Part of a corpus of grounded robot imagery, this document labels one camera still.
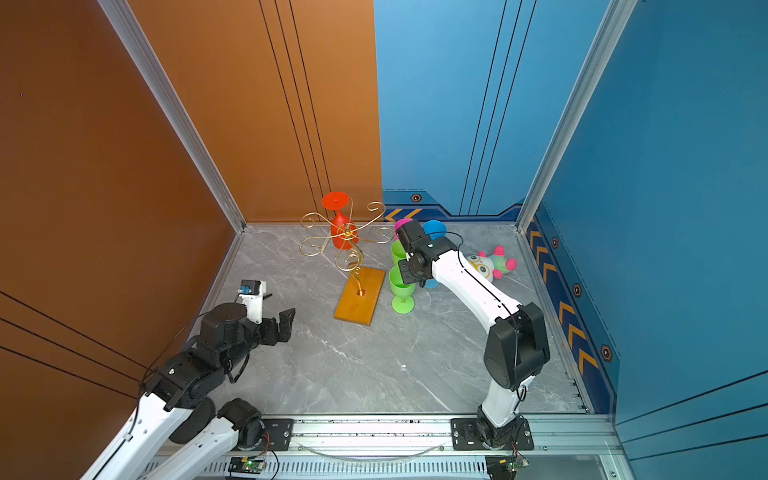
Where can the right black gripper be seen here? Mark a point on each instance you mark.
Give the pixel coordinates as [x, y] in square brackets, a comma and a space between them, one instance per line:
[407, 278]

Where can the green wine glass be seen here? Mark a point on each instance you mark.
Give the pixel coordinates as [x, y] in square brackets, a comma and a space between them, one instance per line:
[402, 302]
[398, 252]

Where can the circuit board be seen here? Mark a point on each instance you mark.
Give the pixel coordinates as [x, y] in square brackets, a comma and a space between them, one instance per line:
[505, 467]
[245, 466]

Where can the pink wine glass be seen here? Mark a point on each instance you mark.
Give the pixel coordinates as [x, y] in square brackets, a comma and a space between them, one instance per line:
[399, 224]

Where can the left circuit board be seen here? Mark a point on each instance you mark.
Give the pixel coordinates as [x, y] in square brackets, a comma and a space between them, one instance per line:
[245, 466]

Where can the white pink plush toy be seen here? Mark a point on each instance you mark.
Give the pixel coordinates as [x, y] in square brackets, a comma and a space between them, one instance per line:
[494, 265]

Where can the wooden rack base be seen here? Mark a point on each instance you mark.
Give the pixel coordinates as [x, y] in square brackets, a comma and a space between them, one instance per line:
[360, 296]

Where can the aluminium front rail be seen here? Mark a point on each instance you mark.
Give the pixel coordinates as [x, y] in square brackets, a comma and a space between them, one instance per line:
[421, 447]

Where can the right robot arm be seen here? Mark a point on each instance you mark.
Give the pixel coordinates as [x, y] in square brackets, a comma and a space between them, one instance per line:
[517, 346]

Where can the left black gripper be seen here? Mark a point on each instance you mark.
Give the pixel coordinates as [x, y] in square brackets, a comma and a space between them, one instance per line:
[273, 334]

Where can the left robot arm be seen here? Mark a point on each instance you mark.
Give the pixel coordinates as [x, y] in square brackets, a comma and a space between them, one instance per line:
[176, 430]

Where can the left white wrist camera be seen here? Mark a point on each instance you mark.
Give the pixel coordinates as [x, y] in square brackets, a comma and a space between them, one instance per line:
[251, 295]

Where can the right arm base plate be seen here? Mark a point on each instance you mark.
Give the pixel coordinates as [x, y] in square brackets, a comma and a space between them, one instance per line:
[479, 434]

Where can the right circuit board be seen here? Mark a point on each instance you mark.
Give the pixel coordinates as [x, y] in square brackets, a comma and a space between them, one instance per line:
[505, 467]

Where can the gold wire glass rack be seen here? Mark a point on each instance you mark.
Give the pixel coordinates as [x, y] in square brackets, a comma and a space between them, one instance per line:
[347, 261]

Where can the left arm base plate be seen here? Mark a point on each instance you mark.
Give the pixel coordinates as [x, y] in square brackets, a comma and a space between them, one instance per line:
[256, 435]

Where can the red wine glass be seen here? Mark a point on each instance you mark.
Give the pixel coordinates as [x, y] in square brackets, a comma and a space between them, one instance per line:
[343, 230]

